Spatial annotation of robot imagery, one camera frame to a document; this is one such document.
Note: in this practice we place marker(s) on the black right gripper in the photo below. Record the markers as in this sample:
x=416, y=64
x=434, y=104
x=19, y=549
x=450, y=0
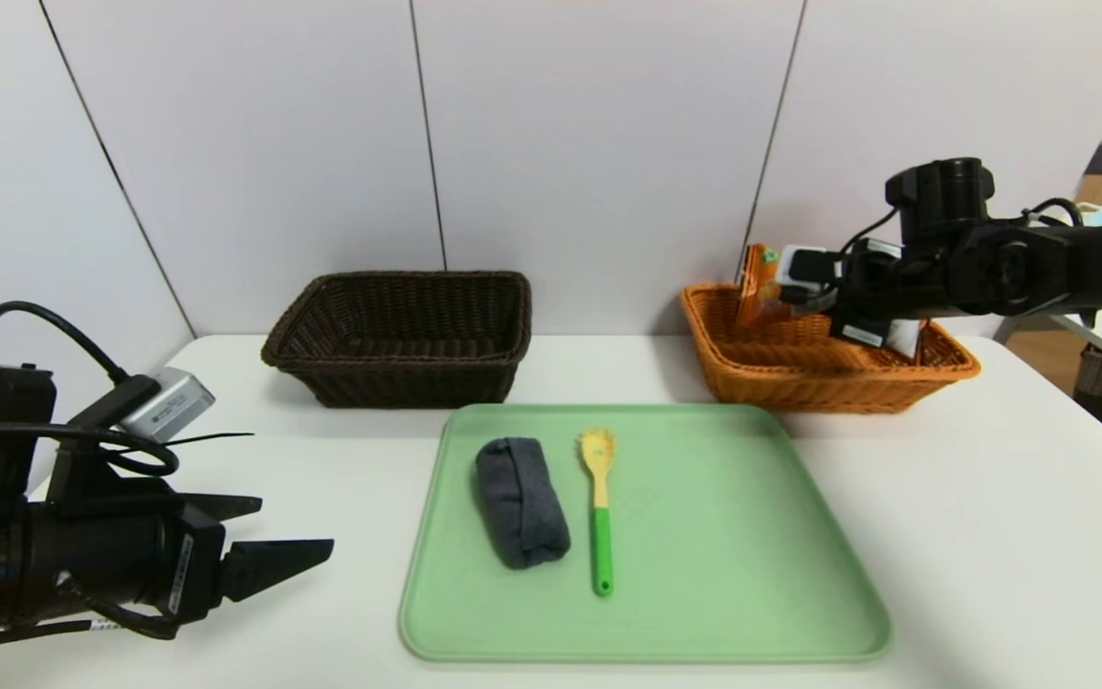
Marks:
x=863, y=332

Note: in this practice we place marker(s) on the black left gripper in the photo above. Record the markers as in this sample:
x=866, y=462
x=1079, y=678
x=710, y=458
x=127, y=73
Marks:
x=195, y=566

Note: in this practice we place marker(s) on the orange and white snack bag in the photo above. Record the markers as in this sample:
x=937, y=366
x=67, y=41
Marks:
x=760, y=287

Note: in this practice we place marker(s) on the dark grey cloth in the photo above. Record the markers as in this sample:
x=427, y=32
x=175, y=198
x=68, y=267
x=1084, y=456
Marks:
x=520, y=502

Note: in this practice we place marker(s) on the orange wicker basket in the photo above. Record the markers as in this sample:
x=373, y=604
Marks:
x=800, y=383

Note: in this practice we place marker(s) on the dark brown wicker basket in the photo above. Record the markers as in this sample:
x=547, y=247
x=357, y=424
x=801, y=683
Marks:
x=398, y=378

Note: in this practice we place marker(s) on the light green plastic tray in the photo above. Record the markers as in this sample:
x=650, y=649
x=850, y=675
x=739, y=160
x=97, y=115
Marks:
x=704, y=574

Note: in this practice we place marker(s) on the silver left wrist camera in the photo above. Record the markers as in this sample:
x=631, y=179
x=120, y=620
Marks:
x=168, y=404

